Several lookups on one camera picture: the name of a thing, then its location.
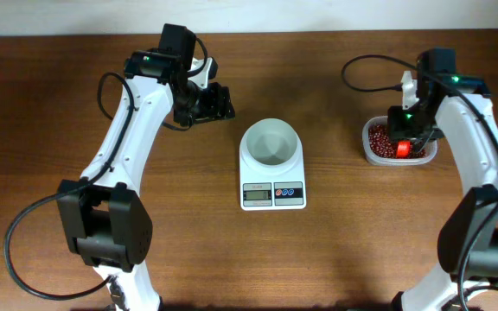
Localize orange measuring scoop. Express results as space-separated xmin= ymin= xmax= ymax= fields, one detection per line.
xmin=395 ymin=141 xmax=412 ymax=159

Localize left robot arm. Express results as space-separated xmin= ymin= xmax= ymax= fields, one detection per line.
xmin=57 ymin=24 xmax=235 ymax=310

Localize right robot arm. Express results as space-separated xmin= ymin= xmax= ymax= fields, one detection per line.
xmin=387 ymin=48 xmax=498 ymax=310

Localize white bowl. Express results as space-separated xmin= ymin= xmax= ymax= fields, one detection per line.
xmin=240 ymin=118 xmax=299 ymax=166

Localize white digital kitchen scale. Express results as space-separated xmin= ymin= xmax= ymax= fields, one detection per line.
xmin=239 ymin=139 xmax=307 ymax=211

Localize red beans in container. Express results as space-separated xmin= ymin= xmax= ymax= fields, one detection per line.
xmin=367 ymin=124 xmax=425 ymax=159

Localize clear plastic container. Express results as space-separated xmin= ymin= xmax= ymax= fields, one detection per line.
xmin=362 ymin=116 xmax=437 ymax=167

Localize right black cable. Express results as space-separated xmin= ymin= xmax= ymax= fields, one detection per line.
xmin=341 ymin=54 xmax=498 ymax=311

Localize black cable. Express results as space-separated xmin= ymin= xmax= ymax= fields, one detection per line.
xmin=341 ymin=54 xmax=498 ymax=311
xmin=3 ymin=36 xmax=209 ymax=301

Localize left black cable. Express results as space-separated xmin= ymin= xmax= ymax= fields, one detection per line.
xmin=3 ymin=36 xmax=209 ymax=301

